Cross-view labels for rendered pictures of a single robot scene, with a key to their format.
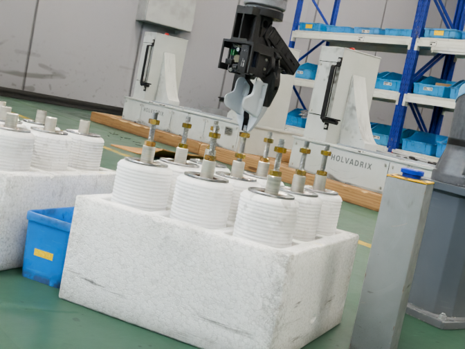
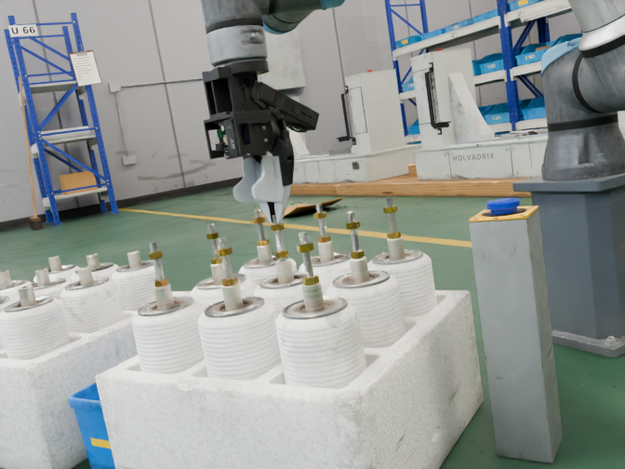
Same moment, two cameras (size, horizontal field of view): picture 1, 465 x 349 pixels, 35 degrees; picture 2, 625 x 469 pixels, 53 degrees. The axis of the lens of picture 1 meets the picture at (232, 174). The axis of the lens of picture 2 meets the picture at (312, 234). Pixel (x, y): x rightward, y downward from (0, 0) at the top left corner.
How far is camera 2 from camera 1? 0.53 m
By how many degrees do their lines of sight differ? 9
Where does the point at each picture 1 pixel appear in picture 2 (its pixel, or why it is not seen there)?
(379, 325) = (526, 417)
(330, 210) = (418, 281)
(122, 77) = not seen: hidden behind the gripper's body
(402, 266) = (530, 336)
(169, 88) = (296, 144)
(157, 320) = not seen: outside the picture
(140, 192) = (164, 351)
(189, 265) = (239, 438)
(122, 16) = not seen: hidden behind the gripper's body
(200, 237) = (238, 400)
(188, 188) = (209, 333)
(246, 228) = (293, 370)
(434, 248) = (574, 262)
